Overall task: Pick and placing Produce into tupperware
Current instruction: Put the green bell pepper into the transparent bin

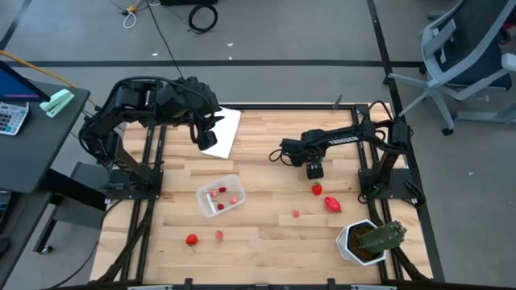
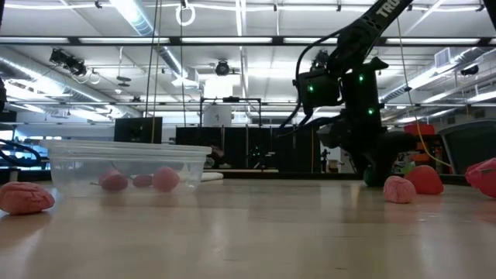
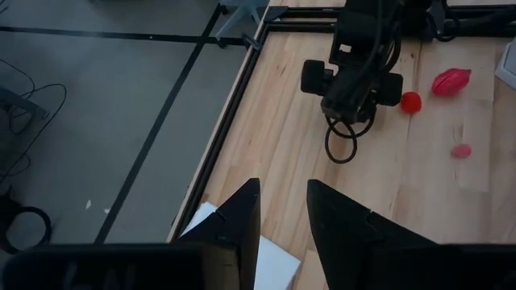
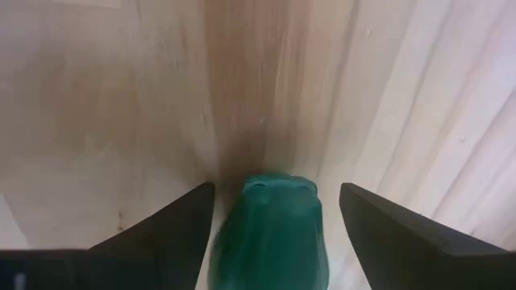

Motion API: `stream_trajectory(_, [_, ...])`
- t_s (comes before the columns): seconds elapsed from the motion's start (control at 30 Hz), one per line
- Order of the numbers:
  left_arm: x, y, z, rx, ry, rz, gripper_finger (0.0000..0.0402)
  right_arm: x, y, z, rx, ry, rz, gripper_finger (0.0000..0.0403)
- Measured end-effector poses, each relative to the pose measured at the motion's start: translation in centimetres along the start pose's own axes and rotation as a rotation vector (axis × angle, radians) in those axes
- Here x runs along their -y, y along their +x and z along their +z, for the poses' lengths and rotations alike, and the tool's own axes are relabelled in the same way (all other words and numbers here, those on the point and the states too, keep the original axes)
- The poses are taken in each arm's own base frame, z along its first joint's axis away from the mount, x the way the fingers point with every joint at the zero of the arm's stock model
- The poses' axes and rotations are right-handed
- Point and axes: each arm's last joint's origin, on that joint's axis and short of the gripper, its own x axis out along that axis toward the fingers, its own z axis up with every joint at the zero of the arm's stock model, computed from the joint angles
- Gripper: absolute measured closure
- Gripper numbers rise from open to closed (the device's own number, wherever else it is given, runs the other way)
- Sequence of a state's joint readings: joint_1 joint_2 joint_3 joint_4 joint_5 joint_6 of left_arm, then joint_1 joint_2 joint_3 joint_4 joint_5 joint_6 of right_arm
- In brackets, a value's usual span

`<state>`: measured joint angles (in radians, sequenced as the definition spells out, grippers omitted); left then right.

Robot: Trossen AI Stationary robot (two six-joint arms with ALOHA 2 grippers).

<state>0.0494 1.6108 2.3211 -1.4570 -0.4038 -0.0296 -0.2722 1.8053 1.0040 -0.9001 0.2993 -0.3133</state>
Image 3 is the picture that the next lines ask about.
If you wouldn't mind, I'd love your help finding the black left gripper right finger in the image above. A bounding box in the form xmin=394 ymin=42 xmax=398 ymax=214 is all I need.
xmin=306 ymin=179 xmax=516 ymax=290

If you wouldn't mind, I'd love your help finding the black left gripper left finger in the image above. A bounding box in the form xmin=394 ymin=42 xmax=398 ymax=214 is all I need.
xmin=0 ymin=177 xmax=262 ymax=290

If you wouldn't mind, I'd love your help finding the red round tomato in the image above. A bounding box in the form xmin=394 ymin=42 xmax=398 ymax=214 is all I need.
xmin=399 ymin=91 xmax=422 ymax=114

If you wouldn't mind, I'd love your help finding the pink veined produce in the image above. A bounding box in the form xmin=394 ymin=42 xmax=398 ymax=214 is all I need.
xmin=450 ymin=143 xmax=472 ymax=160

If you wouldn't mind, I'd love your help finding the red ribbed produce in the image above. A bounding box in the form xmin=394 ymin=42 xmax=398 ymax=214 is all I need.
xmin=431 ymin=67 xmax=472 ymax=97

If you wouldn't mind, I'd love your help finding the white container lid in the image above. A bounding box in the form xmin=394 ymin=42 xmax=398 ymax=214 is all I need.
xmin=180 ymin=201 xmax=302 ymax=290

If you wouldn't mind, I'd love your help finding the white rectangular object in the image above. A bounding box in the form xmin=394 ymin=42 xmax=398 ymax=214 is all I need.
xmin=494 ymin=39 xmax=516 ymax=90

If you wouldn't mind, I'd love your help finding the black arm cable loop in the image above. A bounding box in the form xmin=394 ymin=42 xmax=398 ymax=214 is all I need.
xmin=324 ymin=114 xmax=378 ymax=165

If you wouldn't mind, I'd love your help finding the black cable coil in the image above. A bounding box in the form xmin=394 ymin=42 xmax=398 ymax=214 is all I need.
xmin=0 ymin=188 xmax=53 ymax=255

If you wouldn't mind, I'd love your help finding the black aluminium table frame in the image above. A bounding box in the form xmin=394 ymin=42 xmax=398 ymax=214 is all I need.
xmin=169 ymin=6 xmax=516 ymax=242

